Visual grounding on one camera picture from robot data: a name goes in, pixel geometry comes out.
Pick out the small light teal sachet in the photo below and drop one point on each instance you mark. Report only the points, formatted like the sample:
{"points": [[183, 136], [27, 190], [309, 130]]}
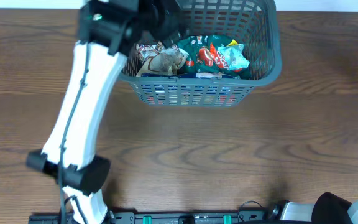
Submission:
{"points": [[234, 57]]}

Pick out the orange spaghetti packet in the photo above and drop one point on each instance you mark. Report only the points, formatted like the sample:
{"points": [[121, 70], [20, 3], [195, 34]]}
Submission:
{"points": [[221, 99]]}

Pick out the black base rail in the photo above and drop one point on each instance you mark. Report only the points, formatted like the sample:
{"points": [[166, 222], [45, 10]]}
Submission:
{"points": [[245, 216]]}

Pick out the blue carton box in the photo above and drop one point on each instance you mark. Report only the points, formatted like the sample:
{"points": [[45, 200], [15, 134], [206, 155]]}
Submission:
{"points": [[193, 83]]}

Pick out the grey plastic basket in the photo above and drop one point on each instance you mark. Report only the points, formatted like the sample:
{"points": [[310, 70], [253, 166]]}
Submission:
{"points": [[250, 22]]}

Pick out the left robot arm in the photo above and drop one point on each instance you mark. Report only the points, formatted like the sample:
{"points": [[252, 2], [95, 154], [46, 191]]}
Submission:
{"points": [[107, 31]]}

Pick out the beige cookie pouch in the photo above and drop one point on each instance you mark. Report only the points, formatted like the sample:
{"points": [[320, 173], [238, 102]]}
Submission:
{"points": [[145, 51]]}

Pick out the beige Pantree pouch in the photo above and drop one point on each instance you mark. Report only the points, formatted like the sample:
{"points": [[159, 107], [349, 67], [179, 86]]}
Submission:
{"points": [[167, 63]]}

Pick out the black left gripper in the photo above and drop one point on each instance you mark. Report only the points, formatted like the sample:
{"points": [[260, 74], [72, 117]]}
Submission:
{"points": [[170, 30]]}

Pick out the green Nescafe coffee bag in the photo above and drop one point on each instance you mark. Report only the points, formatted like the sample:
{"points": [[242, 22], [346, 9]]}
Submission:
{"points": [[205, 58]]}

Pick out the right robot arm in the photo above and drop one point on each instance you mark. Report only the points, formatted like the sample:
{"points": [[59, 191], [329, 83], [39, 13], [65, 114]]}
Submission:
{"points": [[328, 209]]}

